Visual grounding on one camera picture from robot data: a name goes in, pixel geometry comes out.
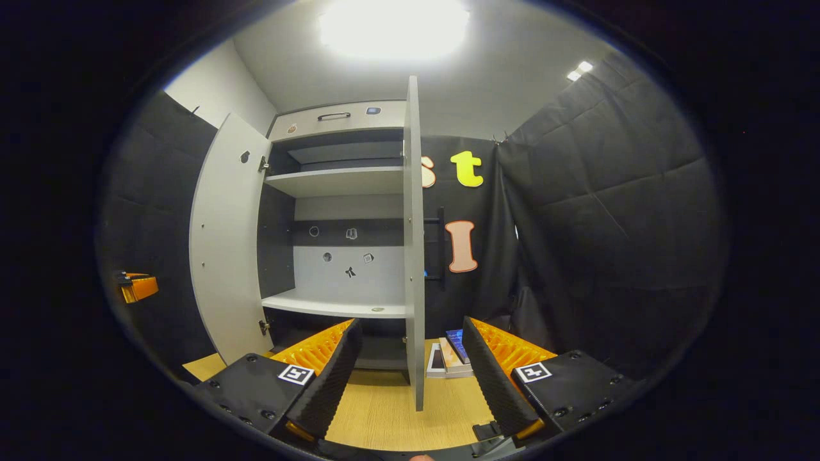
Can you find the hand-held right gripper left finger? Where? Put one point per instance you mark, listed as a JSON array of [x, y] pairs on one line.
[[330, 387]]

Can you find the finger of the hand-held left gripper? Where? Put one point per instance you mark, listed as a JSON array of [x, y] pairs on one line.
[[141, 288]]

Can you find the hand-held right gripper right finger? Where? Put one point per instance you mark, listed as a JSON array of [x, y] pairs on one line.
[[490, 384]]

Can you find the grey shoe cabinet door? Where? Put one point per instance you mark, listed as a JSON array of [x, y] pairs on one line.
[[227, 243], [414, 256]]

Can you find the grey double-door shoe cabinet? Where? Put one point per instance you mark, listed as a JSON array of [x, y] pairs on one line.
[[346, 121]]

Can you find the grey cabinet shelf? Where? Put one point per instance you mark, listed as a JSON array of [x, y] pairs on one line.
[[333, 304], [339, 180]]

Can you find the beige book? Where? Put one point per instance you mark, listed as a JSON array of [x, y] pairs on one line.
[[451, 365]]

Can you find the blue book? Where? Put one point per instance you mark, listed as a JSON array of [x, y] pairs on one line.
[[458, 346]]

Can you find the white book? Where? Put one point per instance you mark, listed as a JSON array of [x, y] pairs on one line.
[[435, 362]]

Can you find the black backdrop cloth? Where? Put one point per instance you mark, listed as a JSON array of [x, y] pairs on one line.
[[608, 224]]

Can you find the small ceiling light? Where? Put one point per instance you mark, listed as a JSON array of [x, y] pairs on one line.
[[580, 70]]

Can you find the large ceiling light panel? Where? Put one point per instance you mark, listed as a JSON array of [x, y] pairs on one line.
[[394, 29]]

